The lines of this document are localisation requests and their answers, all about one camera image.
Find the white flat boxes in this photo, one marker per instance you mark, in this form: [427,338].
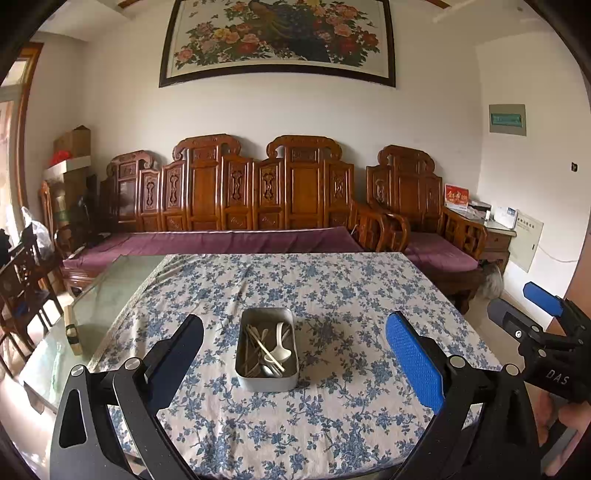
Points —
[478,210]

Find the red artificial flowers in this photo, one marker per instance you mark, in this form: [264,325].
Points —
[59,158]

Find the white wall panel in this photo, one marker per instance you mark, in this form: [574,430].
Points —
[526,242]

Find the blue floral tablecloth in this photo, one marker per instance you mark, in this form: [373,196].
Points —
[323,415]

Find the wooden door frame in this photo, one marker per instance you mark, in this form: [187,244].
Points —
[27,115]

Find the white soup spoon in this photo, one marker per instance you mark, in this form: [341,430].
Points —
[280,344]

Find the person's right hand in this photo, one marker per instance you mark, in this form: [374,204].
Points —
[575,415]

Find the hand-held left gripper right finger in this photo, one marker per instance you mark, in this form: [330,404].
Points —
[414,364]

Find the pile of mixed cutlery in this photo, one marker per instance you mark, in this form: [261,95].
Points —
[258,355]

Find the carved wooden sofa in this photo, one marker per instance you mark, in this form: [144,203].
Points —
[249,189]

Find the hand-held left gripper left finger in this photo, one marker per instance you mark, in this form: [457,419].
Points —
[173,364]

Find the translucent plastic bag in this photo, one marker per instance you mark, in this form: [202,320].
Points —
[37,233]

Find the framed peacock flower painting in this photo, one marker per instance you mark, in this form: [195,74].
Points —
[277,41]

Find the grey wall distribution box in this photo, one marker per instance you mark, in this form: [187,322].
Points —
[507,120]

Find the clear plastic bag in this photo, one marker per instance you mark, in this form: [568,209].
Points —
[493,281]

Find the white cardboard box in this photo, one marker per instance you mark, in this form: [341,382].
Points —
[67,168]

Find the wooden side table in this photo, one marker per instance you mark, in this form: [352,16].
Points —
[496,244]

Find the white telephone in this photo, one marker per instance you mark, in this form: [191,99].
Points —
[505,217]

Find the purple armchair cushion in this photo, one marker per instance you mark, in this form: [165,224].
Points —
[438,254]

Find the red desk card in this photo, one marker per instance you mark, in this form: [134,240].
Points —
[456,194]

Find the brown cardboard box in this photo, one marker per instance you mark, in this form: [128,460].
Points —
[74,142]

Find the carved wooden armchair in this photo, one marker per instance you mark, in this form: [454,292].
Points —
[411,184]

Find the rectangular metal tray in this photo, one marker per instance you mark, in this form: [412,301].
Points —
[244,378]

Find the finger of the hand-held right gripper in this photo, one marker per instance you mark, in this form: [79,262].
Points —
[545,299]
[510,318]

